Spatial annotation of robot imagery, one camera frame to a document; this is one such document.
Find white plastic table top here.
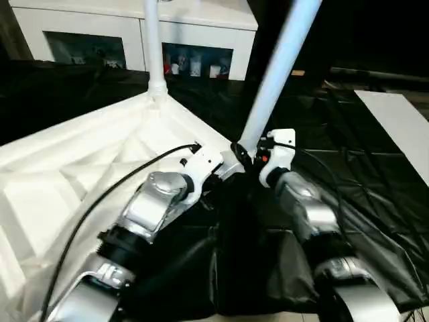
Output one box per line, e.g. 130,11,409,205
0,91,250,322

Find black mat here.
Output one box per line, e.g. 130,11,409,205
0,57,429,319

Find black cabinet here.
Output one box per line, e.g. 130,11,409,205
248,0,429,78

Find white sideboard with glass doors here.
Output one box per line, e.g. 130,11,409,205
8,0,259,81

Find grey curtain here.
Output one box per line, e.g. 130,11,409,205
0,0,34,62

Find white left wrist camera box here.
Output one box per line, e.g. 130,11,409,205
180,142,225,205

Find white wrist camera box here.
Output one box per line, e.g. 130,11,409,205
180,142,225,205
259,129,297,189

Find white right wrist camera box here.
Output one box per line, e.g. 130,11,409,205
259,129,297,189

